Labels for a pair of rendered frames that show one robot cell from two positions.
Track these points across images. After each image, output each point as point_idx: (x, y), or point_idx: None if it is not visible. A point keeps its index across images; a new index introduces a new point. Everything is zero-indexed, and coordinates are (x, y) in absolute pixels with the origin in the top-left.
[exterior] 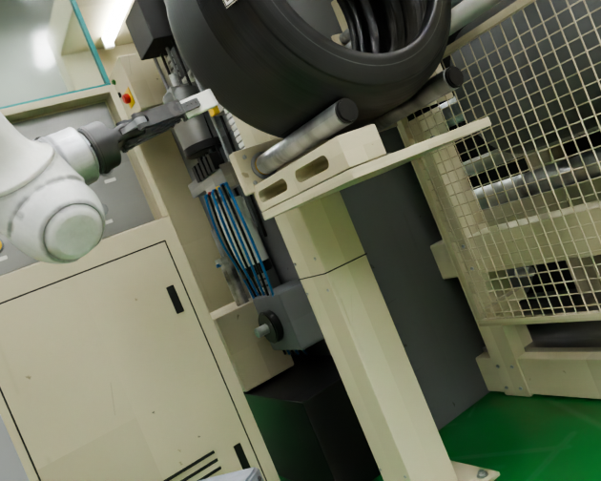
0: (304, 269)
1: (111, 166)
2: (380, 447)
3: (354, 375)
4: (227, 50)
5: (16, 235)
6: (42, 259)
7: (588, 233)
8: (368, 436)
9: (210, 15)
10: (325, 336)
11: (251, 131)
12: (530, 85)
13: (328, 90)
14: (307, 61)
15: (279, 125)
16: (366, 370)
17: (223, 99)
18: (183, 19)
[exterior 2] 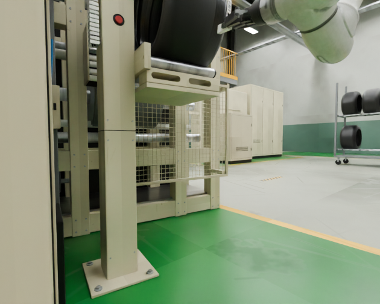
0: (116, 125)
1: (264, 24)
2: (120, 239)
3: (123, 193)
4: (215, 19)
5: (353, 41)
6: (346, 55)
7: (146, 157)
8: (111, 236)
9: (220, 4)
10: (108, 169)
11: (119, 35)
12: None
13: (210, 62)
14: (218, 49)
15: (184, 55)
16: (136, 189)
17: (187, 26)
18: None
